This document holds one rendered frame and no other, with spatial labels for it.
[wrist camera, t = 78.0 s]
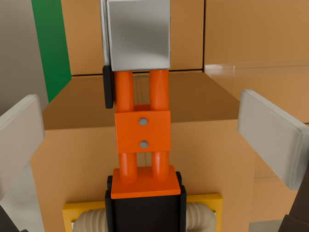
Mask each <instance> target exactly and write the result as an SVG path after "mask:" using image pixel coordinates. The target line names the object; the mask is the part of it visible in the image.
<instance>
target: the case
mask: <svg viewBox="0 0 309 232"><path fill-rule="evenodd" d="M133 92H134V104H150V89H149V75H133ZM239 107H240V101H239V100H238V99H236V98H235V97H234V96H233V95H231V94H230V93H229V92H228V91H226V90H225V89H224V88H223V87H221V86H220V85H219V84H218V83H216V82H215V81H214V80H213V79H212V78H210V77H209V76H208V75H207V74H206V73H204V72H201V73H181V74H169V110H170V111H171V150H170V151H169V165H173V166H174V168H175V172H177V171H179V172H180V174H181V177H182V185H184V187H185V190H186V193H187V195H201V194H214V193H219V194H221V196H222V198H223V209H222V222H221V232H248V229H249V220H250V212H251V203H252V191H253V182H254V174H255V165H256V156H257V152H256V151H255V150H254V149H253V148H252V147H251V145H250V144H249V143H248V142H247V141H246V140H245V139H244V137H243V136H242V135H241V134H240V133H239V132H238V131H237V125H238V116H239ZM114 114H115V104H114V105H113V108H112V109H106V107H105V96H104V86H103V77H92V78H73V79H72V80H71V81H70V82H69V83H68V84H67V85H66V86H65V87H64V88H63V89H62V91H61V92H60V93H59V94H58V95H57V96H56V97H55V98H54V99H53V100H52V101H51V102H50V104H49V105H48V106H47V107H46V108H45V109H44V110H43V111H42V117H43V123H44V129H45V135H46V136H45V138H44V139H43V141H42V142H41V144H40V145H39V147H38V148H37V150H36V151H35V152H34V154H33V155H32V157H31V158H30V165H31V169H32V174H33V178H34V184H35V189H36V193H37V198H38V202H39V207H40V213H41V217H42V222H43V226H44V231H45V232H66V231H65V225H64V220H63V212H62V209H63V206H64V204H66V203H84V202H98V201H105V192H106V190H108V189H107V179H108V176H110V175H113V171H114V169H115V168H119V156H118V153H117V143H116V130H115V117H114ZM150 166H152V155H151V152H138V153H137V167H150Z"/></svg>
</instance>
